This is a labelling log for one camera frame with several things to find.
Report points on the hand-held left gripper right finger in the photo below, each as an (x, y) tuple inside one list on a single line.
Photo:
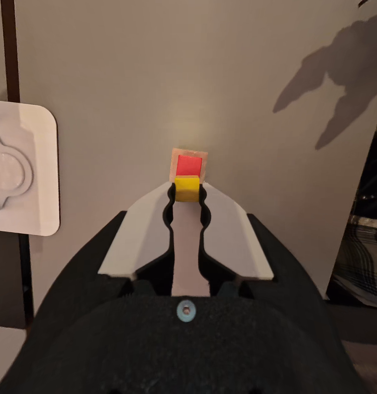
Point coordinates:
[(234, 243)]

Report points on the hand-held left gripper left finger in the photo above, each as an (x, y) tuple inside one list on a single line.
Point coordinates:
[(139, 240)]

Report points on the yellow wooden cube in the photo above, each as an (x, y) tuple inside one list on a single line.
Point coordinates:
[(187, 189)]

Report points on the small natural wooden cube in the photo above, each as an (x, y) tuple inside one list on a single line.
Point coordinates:
[(173, 163)]

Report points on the red wooden cube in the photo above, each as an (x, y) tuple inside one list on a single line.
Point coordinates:
[(188, 165)]

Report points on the white stand with wooden board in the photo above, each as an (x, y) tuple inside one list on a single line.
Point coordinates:
[(44, 169)]

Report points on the person's plaid shirt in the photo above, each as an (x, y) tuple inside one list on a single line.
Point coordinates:
[(363, 255)]

